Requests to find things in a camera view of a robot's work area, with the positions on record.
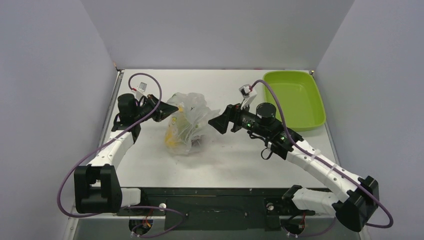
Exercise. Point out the aluminium table rail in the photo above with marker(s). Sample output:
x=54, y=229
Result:
x=106, y=126

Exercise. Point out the yellow fake fruit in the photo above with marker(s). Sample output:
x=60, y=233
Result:
x=172, y=137
x=179, y=115

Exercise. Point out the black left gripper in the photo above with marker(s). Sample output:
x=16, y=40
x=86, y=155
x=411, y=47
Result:
x=163, y=110

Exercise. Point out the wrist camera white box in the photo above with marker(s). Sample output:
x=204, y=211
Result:
x=249, y=94
x=140, y=91

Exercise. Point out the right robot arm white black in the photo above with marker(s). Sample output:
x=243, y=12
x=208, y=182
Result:
x=351, y=198

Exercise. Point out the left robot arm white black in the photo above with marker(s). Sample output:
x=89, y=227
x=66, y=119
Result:
x=96, y=184

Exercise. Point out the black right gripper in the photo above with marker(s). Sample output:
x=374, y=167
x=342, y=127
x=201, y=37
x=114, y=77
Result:
x=232, y=117

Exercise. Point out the green plastic tray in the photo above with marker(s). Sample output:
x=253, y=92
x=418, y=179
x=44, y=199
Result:
x=299, y=97

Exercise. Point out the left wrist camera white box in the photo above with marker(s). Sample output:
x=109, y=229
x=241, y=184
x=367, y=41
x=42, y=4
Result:
x=140, y=91

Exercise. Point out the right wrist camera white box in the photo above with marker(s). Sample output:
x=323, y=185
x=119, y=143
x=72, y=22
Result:
x=249, y=94

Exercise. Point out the clear plastic bag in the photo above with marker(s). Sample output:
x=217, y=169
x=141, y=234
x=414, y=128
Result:
x=194, y=132

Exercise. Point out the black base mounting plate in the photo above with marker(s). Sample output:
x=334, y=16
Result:
x=218, y=209

